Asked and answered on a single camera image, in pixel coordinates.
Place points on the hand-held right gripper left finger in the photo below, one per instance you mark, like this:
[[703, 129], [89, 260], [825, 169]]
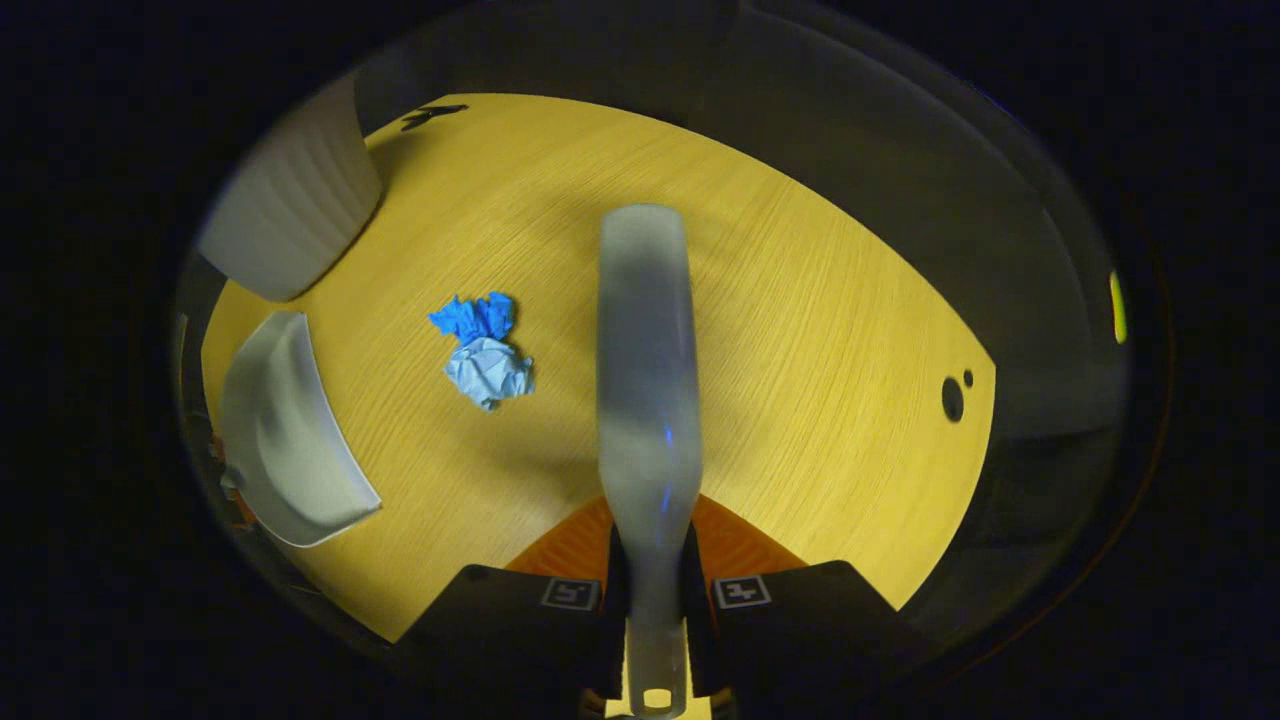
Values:
[[510, 620]]

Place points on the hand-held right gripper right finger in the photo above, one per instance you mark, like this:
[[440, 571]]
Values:
[[790, 620]]

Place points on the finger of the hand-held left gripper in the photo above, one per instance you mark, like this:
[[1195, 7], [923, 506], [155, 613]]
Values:
[[240, 508]]

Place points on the white dustpan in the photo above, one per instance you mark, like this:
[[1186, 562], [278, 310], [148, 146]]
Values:
[[285, 440]]

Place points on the light blue paper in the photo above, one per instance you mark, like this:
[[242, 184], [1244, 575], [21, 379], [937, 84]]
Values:
[[490, 372]]

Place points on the small white broom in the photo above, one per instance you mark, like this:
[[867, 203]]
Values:
[[648, 380]]

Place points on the dark blue paper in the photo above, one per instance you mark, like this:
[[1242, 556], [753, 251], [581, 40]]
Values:
[[475, 318]]

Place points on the white ribbed garbage bin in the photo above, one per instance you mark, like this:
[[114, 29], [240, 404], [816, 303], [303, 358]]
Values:
[[295, 200]]

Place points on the small black clip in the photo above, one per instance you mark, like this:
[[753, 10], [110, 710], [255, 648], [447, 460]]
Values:
[[430, 115]]

